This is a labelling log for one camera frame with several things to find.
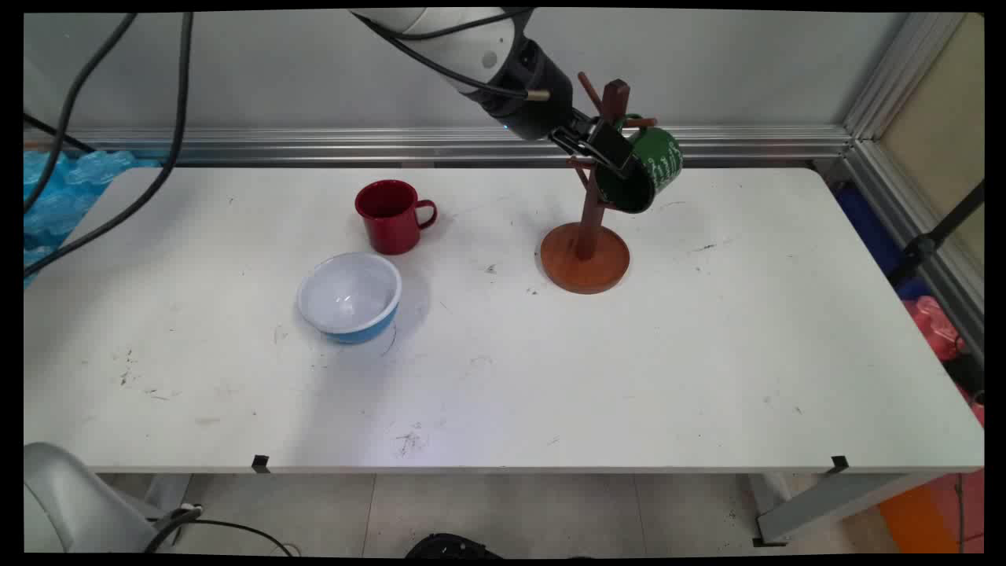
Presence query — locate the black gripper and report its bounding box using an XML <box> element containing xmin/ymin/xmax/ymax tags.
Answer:
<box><xmin>481</xmin><ymin>36</ymin><xmax>637</xmax><ymax>178</ymax></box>

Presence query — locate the green enamel mug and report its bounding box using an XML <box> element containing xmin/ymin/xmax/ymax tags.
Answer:
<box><xmin>594</xmin><ymin>115</ymin><xmax>683</xmax><ymax>215</ymax></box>

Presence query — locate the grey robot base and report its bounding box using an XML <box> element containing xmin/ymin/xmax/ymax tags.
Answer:
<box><xmin>24</xmin><ymin>442</ymin><xmax>158</xmax><ymax>554</ymax></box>

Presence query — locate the brown wooden mug tree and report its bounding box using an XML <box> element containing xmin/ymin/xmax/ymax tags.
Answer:
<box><xmin>540</xmin><ymin>72</ymin><xmax>658</xmax><ymax>295</ymax></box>

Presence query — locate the red enamel mug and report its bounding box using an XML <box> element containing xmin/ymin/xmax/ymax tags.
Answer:
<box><xmin>354</xmin><ymin>180</ymin><xmax>438</xmax><ymax>255</ymax></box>

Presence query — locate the blue and white bowl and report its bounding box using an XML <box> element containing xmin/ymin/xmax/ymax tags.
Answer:
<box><xmin>296</xmin><ymin>252</ymin><xmax>403</xmax><ymax>344</ymax></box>

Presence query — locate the blue box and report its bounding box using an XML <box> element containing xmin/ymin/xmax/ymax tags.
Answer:
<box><xmin>835</xmin><ymin>182</ymin><xmax>928</xmax><ymax>300</ymax></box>

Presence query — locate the black tripod leg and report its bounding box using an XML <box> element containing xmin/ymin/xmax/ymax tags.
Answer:
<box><xmin>888</xmin><ymin>181</ymin><xmax>985</xmax><ymax>288</ymax></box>

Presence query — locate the red plastic bag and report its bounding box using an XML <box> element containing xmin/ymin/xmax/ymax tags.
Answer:
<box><xmin>902</xmin><ymin>296</ymin><xmax>985</xmax><ymax>425</ymax></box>

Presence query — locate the black object on floor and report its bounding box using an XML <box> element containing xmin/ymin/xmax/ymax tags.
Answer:
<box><xmin>405</xmin><ymin>533</ymin><xmax>504</xmax><ymax>559</ymax></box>

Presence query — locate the grey table leg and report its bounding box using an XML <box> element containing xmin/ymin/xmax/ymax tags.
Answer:
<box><xmin>747</xmin><ymin>472</ymin><xmax>944</xmax><ymax>548</ymax></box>

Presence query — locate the orange crate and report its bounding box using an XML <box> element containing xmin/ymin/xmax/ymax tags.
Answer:
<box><xmin>876</xmin><ymin>470</ymin><xmax>985</xmax><ymax>554</ymax></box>

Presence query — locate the blue bubble wrap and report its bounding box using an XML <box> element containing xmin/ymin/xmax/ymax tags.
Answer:
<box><xmin>24</xmin><ymin>149</ymin><xmax>162</xmax><ymax>288</ymax></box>

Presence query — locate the horizontal aluminium frame rail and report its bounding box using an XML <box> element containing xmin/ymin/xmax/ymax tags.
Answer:
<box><xmin>24</xmin><ymin>124</ymin><xmax>854</xmax><ymax>167</ymax></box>

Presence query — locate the slanted aluminium frame post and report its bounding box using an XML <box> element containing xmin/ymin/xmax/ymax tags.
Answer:
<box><xmin>843</xmin><ymin>11</ymin><xmax>985</xmax><ymax>364</ymax></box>

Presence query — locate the beige wall panel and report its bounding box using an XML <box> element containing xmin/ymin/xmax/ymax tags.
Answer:
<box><xmin>879</xmin><ymin>13</ymin><xmax>985</xmax><ymax>272</ymax></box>

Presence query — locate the thick black hanging cable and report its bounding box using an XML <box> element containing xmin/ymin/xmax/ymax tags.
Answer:
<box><xmin>24</xmin><ymin>11</ymin><xmax>195</xmax><ymax>279</ymax></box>

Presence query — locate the thin black hanging cable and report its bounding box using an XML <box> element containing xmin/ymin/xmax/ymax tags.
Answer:
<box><xmin>24</xmin><ymin>11</ymin><xmax>138</xmax><ymax>215</ymax></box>

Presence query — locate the black cable along wall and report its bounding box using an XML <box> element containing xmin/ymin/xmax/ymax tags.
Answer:
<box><xmin>24</xmin><ymin>113</ymin><xmax>97</xmax><ymax>154</ymax></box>

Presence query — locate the black floor cable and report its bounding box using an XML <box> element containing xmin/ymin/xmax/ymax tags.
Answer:
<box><xmin>143</xmin><ymin>503</ymin><xmax>296</xmax><ymax>556</ymax></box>

